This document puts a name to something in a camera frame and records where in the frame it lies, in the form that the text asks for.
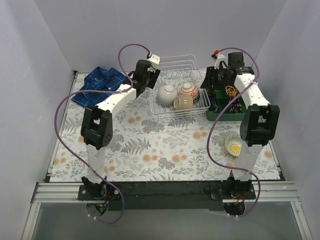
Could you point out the yellow rolled band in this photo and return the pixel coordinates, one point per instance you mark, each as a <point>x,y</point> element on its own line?
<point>231,92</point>

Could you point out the white bowl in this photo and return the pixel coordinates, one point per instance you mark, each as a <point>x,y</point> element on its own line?
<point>167,94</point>

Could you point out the orange line pattern bowl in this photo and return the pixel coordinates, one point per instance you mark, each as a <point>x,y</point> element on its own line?
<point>190,89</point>

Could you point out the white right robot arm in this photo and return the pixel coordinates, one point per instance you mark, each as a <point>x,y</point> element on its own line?
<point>257,128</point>

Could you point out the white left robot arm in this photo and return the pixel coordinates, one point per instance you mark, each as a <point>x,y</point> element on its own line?
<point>97,122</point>

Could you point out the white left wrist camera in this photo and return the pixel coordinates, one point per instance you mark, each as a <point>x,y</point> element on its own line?
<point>154,60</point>

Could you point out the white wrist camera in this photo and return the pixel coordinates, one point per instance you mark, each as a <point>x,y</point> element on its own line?
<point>154,60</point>
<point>219,58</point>

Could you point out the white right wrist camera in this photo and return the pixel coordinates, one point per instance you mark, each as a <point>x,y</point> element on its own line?
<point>219,58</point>

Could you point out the yellow-rimmed bowl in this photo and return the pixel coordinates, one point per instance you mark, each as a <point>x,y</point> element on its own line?
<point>233,144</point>

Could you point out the white wire dish rack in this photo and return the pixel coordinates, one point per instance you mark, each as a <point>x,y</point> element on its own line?
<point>175,71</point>

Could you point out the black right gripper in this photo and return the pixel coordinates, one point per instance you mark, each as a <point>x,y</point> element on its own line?
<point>211,78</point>

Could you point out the cream bowl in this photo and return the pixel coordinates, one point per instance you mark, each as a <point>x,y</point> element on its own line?
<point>183,102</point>

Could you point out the aluminium frame rail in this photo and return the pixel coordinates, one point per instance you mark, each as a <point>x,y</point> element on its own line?
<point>266,191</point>

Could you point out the floral patterned table mat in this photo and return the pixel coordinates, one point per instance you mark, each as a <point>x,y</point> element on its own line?
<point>143,148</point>

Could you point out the brown lattice pattern bowl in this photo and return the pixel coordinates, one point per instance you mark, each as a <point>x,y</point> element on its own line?
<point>164,104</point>

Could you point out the blue plaid shirt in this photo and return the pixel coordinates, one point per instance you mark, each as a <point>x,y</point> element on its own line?
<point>99,79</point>

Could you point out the grey rolled band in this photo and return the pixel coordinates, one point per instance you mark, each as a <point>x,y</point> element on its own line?
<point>214,107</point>

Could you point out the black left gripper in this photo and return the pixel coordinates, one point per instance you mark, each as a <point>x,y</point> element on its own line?
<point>152,78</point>

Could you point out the black floral rolled band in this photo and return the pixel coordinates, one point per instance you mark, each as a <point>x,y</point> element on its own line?
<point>236,108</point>

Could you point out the blue diamond pattern bowl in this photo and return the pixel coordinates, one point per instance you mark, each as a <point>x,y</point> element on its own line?
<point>196,98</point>

